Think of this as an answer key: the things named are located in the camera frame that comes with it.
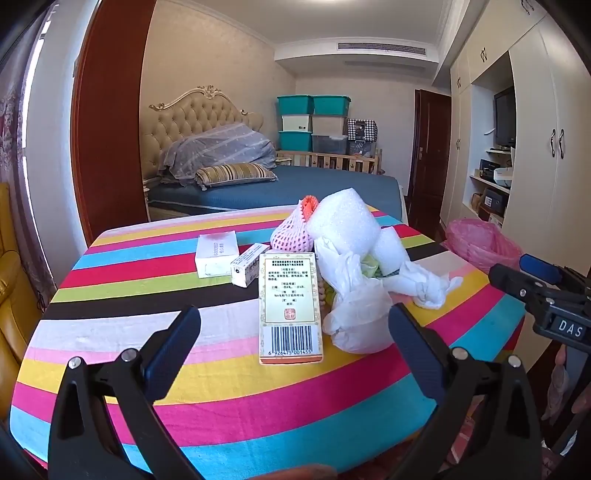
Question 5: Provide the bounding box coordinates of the wooden crib rail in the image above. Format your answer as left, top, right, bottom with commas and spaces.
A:
276, 148, 384, 175

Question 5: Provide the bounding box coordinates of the red-brown wooden panel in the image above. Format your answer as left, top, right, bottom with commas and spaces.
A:
70, 0, 158, 247

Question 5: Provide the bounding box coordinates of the white foam sheet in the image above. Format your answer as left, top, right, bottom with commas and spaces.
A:
307, 187, 409, 278

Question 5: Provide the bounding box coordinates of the white built-in wardrobe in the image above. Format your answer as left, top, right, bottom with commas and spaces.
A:
438, 0, 591, 370

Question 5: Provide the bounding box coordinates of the pink foam fruit net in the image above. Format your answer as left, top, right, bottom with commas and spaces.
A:
270, 208, 317, 254

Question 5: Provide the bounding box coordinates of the striped colourful tablecloth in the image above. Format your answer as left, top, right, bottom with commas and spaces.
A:
9, 203, 527, 480

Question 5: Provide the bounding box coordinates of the white cardboard box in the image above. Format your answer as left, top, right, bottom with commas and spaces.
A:
194, 231, 239, 279

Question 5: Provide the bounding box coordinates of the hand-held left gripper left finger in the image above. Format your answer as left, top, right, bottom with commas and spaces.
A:
48, 305, 202, 480

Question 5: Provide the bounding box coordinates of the striped pillow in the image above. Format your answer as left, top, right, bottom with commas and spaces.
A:
194, 162, 279, 190

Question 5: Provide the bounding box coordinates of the bed with blue mattress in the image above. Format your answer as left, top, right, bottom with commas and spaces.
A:
148, 164, 409, 224

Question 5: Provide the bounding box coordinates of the grey blue folded duvet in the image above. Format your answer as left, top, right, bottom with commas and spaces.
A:
159, 121, 278, 185

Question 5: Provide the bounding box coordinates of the tall beige barcode box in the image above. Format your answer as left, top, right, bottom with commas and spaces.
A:
257, 251, 324, 366

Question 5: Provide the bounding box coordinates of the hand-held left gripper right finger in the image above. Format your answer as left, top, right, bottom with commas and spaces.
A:
389, 302, 543, 480

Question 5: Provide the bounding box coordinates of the teal storage box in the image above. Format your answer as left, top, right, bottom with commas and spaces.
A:
277, 95, 315, 116
278, 131, 314, 152
312, 95, 352, 116

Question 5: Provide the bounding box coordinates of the floral curtain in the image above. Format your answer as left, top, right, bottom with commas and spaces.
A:
0, 69, 29, 278

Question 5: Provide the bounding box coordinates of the beige tufted headboard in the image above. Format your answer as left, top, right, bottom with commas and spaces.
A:
140, 84, 265, 185

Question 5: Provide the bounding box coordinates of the ceiling air vent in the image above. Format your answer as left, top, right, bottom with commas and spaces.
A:
337, 42, 426, 54

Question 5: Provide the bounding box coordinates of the checkered black white bag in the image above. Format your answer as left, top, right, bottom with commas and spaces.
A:
347, 119, 378, 139

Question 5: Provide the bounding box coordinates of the yellow chair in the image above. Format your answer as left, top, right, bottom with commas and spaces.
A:
0, 182, 42, 365

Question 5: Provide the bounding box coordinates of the dark small safe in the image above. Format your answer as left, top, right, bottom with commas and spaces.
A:
482, 190, 511, 215

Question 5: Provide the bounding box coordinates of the person's right hand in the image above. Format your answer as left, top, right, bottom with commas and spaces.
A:
547, 346, 574, 422

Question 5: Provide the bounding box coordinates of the white storage box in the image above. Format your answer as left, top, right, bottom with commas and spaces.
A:
281, 114, 313, 133

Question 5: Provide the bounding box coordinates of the grey clear storage box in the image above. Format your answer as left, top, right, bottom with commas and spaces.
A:
311, 135, 348, 155

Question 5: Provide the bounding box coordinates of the beige storage box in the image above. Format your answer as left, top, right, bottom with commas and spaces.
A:
311, 115, 348, 136

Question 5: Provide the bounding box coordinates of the dark wooden door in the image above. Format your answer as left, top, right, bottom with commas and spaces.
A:
409, 89, 452, 232

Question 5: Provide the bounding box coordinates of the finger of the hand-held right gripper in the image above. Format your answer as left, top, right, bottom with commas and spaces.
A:
519, 253, 591, 296
488, 263, 561, 319

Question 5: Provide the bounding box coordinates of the black television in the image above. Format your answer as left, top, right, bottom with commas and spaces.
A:
493, 87, 516, 148

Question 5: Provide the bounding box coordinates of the small white black box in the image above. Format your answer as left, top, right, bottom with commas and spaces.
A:
230, 244, 270, 288

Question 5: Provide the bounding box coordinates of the white plastic bag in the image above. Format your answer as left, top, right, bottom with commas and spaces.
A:
316, 240, 393, 355

